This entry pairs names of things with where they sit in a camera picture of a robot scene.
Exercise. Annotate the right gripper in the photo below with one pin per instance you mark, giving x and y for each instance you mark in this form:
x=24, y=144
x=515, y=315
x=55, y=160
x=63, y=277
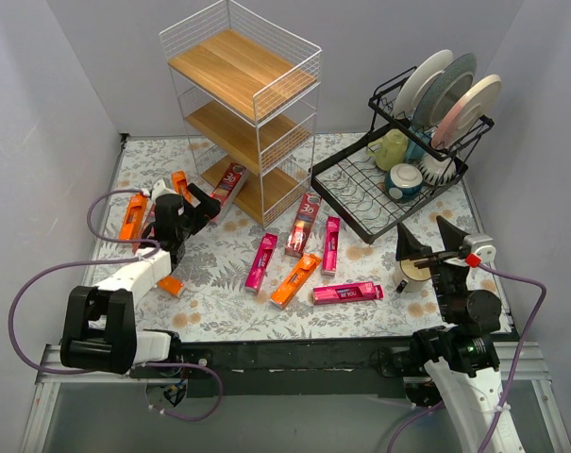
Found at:
x=433, y=258

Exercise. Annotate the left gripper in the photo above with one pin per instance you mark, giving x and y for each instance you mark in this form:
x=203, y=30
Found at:
x=196, y=209

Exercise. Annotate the red 3D toothpaste box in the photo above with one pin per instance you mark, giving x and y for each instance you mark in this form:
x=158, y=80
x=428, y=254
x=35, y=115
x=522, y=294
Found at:
x=228, y=188
x=302, y=225

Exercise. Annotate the orange toothpaste box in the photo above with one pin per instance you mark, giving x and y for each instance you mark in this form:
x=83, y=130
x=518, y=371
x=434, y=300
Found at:
x=180, y=185
x=293, y=282
x=172, y=286
x=133, y=220

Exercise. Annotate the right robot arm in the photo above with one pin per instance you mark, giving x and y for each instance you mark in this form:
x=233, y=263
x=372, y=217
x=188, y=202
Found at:
x=459, y=357

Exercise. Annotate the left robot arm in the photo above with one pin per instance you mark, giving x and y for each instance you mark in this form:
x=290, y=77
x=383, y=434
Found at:
x=100, y=332

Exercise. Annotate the cream mug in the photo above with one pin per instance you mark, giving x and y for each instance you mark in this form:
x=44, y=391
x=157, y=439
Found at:
x=408, y=277

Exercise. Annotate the teal spotted bowl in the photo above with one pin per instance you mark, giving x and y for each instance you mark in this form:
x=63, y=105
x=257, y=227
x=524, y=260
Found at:
x=403, y=183

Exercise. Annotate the white ribbed bowl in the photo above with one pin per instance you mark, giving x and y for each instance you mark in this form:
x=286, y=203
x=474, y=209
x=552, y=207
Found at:
x=435, y=172

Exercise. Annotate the pink toothpaste box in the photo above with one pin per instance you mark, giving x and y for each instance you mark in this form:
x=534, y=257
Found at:
x=346, y=293
x=331, y=243
x=260, y=263

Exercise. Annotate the black dish rack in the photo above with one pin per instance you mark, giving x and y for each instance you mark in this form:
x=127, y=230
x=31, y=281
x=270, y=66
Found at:
x=353, y=186

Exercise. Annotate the light blue cup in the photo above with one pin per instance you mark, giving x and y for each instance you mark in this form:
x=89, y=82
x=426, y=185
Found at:
x=414, y=150

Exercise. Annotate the yellow-green mug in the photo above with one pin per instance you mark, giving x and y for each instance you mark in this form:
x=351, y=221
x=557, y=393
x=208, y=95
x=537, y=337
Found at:
x=390, y=150

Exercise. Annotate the floral table mat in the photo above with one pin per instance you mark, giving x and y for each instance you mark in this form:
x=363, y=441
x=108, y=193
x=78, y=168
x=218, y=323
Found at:
x=215, y=303

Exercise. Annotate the white plate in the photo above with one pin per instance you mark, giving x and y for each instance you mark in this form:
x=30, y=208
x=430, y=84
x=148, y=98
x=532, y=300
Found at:
x=418, y=83

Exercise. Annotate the pink and cream plate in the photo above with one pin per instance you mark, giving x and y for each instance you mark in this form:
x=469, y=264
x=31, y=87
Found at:
x=467, y=110

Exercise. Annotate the grey speckled plate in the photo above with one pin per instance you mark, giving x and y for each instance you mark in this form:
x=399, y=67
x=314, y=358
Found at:
x=445, y=91

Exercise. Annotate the white wire wooden shelf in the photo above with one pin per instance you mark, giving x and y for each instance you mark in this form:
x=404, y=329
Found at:
x=251, y=88

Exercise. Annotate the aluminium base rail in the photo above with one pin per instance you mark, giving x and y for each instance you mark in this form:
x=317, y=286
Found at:
x=381, y=367

